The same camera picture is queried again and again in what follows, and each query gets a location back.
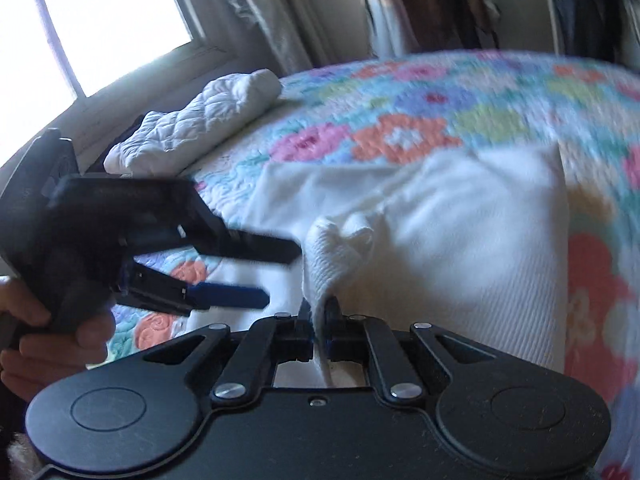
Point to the window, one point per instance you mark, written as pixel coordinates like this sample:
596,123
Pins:
100,10

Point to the white waffle knit garment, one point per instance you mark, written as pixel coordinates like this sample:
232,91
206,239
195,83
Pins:
450,260

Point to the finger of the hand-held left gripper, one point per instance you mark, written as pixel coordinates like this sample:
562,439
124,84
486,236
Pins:
250,250
235,296

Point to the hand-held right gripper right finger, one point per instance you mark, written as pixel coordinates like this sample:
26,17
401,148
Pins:
332,320

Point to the floral patchwork quilt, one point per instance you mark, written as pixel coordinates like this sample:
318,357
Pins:
400,110

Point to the hanging clothes in wardrobe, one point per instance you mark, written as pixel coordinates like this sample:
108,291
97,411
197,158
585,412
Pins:
575,0

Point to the white quilted pillow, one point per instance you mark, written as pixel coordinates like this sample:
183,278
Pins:
190,120

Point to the beige curtain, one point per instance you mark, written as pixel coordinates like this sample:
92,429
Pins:
280,10

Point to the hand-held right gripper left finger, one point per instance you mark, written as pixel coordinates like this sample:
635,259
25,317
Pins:
303,322

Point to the person's left hand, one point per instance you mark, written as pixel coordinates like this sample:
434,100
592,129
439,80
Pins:
50,360

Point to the dark hanging clothes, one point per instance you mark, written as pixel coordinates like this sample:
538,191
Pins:
425,0

